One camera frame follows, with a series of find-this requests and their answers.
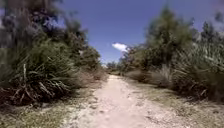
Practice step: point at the pale sandy dirt path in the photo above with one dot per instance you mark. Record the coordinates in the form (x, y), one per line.
(116, 106)

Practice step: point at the dense green bushes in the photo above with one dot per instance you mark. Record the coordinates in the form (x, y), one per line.
(43, 63)
(180, 56)

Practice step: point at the dry grass verge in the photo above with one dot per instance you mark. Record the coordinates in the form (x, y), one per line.
(40, 115)
(186, 106)

